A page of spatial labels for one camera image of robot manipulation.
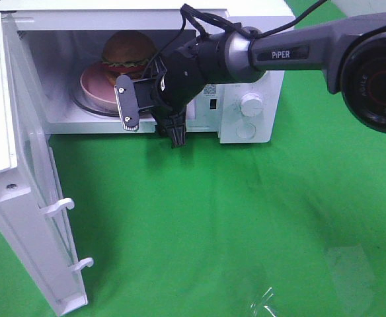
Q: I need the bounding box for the white microwave oven body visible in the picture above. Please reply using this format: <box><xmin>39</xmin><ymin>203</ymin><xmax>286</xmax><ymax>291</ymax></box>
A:
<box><xmin>0</xmin><ymin>1</ymin><xmax>284</xmax><ymax>143</ymax></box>

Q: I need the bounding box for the glass microwave turntable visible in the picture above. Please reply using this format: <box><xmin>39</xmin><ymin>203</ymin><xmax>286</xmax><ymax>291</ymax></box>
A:
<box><xmin>70</xmin><ymin>93</ymin><xmax>119</xmax><ymax>118</ymax></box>

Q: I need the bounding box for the warning label with QR code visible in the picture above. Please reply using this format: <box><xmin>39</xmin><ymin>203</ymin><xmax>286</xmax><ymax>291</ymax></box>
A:
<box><xmin>202</xmin><ymin>84</ymin><xmax>217</xmax><ymax>98</ymax></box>

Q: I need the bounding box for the pink round plate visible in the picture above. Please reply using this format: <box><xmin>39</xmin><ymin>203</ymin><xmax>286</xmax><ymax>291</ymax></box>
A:
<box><xmin>79</xmin><ymin>62</ymin><xmax>119</xmax><ymax>117</ymax></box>

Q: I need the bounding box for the clear tape strip on table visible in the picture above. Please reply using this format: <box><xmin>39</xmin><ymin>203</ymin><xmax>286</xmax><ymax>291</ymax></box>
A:
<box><xmin>249</xmin><ymin>287</ymin><xmax>277</xmax><ymax>317</ymax></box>

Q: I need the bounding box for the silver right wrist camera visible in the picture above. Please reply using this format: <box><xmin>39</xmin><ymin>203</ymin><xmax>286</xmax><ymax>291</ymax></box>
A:
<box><xmin>114</xmin><ymin>75</ymin><xmax>139</xmax><ymax>131</ymax></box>

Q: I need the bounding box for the white microwave knob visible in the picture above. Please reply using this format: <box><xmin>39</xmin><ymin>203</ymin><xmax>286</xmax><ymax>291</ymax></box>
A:
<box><xmin>240</xmin><ymin>93</ymin><xmax>264</xmax><ymax>117</ymax></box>

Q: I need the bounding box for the round white door release button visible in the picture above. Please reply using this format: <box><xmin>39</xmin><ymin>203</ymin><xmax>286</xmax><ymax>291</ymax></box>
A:
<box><xmin>236</xmin><ymin>123</ymin><xmax>256</xmax><ymax>139</ymax></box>

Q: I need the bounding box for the burger with lettuce and tomato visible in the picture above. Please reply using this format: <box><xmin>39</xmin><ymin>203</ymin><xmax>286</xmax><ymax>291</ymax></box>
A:
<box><xmin>101</xmin><ymin>30</ymin><xmax>157</xmax><ymax>86</ymax></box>

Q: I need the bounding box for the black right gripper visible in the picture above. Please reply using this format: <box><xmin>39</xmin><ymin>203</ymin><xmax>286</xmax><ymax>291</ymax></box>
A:
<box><xmin>134</xmin><ymin>55</ymin><xmax>188</xmax><ymax>148</ymax></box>

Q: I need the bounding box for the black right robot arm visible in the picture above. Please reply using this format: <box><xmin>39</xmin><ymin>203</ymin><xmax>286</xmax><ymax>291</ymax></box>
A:
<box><xmin>134</xmin><ymin>7</ymin><xmax>386</xmax><ymax>147</ymax></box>

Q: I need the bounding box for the white microwave door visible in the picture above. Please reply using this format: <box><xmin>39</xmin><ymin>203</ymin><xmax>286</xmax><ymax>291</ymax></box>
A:
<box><xmin>0</xmin><ymin>13</ymin><xmax>93</xmax><ymax>316</ymax></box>

